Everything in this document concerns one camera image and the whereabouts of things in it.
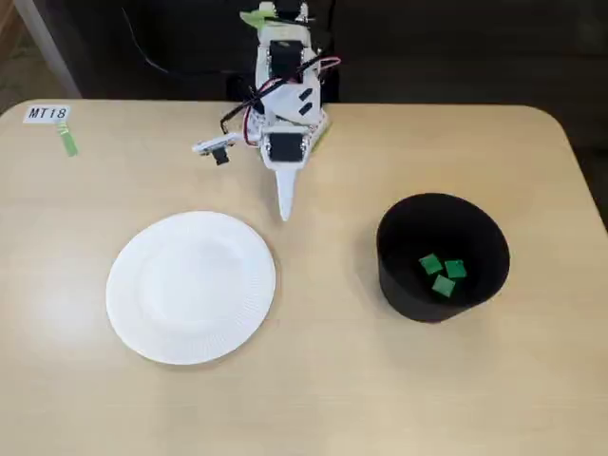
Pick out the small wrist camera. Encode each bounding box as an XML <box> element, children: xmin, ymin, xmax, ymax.
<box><xmin>191</xmin><ymin>134</ymin><xmax>238</xmax><ymax>167</ymax></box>

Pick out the white paper plate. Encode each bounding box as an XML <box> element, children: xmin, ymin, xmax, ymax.
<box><xmin>104</xmin><ymin>210</ymin><xmax>277</xmax><ymax>366</ymax></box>

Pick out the green tape strip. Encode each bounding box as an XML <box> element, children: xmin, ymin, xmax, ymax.
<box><xmin>54</xmin><ymin>118</ymin><xmax>80</xmax><ymax>158</ymax></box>

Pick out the red and black wire bundle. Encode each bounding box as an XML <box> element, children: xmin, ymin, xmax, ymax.
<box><xmin>218</xmin><ymin>56</ymin><xmax>342</xmax><ymax>143</ymax></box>

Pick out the white pole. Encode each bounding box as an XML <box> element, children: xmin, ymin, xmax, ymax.
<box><xmin>12</xmin><ymin>0</ymin><xmax>83</xmax><ymax>100</ymax></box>

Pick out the thin black cable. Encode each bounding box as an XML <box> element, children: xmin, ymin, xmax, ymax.
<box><xmin>121</xmin><ymin>7</ymin><xmax>238</xmax><ymax>77</ymax></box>

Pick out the black round pot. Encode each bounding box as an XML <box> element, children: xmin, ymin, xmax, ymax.
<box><xmin>375</xmin><ymin>192</ymin><xmax>512</xmax><ymax>324</ymax></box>

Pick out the green tape on arm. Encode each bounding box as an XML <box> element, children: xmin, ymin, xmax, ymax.
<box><xmin>239</xmin><ymin>9</ymin><xmax>276</xmax><ymax>28</ymax></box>

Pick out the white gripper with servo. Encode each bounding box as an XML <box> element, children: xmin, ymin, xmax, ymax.
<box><xmin>258</xmin><ymin>123</ymin><xmax>318</xmax><ymax>223</ymax></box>

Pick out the white MT18 label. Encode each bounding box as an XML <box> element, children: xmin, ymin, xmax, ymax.
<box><xmin>22</xmin><ymin>103</ymin><xmax>71</xmax><ymax>124</ymax></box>

